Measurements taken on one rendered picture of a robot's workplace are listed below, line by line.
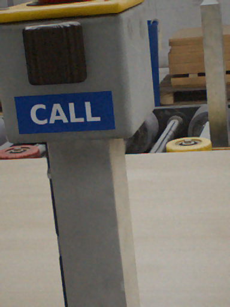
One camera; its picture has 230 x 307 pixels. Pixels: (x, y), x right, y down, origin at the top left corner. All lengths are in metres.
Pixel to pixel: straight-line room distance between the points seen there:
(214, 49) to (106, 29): 1.12
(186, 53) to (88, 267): 5.92
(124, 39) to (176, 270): 0.52
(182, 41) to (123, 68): 5.94
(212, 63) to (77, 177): 1.10
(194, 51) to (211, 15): 4.85
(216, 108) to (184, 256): 0.65
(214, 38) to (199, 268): 0.71
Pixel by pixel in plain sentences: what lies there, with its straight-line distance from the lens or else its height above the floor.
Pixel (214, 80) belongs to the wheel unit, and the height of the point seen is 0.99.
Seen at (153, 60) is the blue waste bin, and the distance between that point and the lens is 6.10.
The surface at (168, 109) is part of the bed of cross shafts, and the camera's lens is 2.09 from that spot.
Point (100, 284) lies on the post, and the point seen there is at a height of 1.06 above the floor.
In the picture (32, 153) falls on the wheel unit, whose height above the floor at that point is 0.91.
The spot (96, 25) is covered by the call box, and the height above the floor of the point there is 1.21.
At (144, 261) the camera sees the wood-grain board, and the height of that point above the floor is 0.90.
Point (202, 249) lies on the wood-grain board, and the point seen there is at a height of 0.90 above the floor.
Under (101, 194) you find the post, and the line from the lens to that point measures 0.44.
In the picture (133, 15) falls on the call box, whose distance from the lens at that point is 0.42.
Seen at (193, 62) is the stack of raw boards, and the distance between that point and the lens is 6.37.
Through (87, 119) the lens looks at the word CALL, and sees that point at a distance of 0.41.
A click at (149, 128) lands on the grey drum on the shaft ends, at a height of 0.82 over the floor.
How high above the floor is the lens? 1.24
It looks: 14 degrees down
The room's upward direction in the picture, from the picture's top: 6 degrees counter-clockwise
